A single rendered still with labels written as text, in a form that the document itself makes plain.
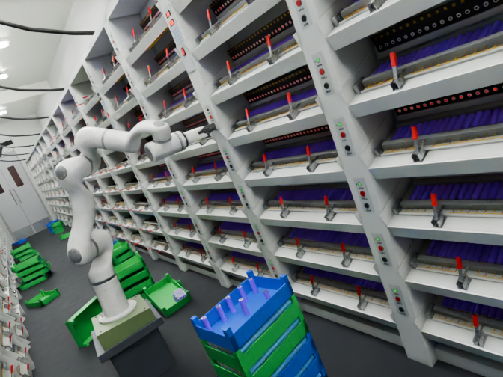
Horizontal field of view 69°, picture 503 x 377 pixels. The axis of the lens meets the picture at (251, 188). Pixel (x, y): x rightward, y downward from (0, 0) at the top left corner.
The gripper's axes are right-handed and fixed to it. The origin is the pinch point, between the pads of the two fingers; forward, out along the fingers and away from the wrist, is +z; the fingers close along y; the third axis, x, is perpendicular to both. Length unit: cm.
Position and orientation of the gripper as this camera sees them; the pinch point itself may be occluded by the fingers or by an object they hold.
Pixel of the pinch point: (211, 127)
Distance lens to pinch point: 169.3
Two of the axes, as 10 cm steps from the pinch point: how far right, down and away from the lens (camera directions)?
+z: 7.5, -4.2, 5.2
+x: -3.7, -9.1, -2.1
